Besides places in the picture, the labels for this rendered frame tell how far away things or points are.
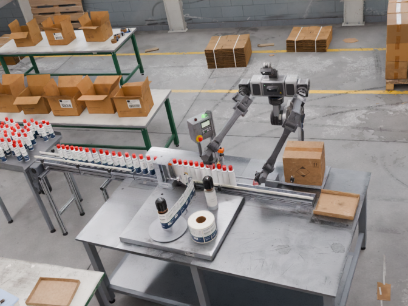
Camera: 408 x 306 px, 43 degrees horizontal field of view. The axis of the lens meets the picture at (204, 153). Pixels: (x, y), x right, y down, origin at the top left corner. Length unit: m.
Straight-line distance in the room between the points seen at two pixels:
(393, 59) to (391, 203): 2.32
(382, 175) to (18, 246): 3.92
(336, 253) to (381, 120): 3.14
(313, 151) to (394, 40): 3.08
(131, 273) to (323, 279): 1.88
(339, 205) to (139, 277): 1.85
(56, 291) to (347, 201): 2.29
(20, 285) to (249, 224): 1.80
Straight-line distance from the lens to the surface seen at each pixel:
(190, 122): 4.16
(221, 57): 8.29
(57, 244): 5.76
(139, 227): 4.21
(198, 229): 3.83
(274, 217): 4.10
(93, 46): 8.13
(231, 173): 4.26
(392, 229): 5.20
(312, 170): 4.24
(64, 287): 4.11
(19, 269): 4.43
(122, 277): 4.81
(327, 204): 4.18
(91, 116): 6.14
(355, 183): 4.38
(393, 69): 7.20
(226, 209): 4.16
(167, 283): 4.63
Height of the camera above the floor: 3.59
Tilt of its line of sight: 34 degrees down
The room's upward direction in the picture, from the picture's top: 12 degrees counter-clockwise
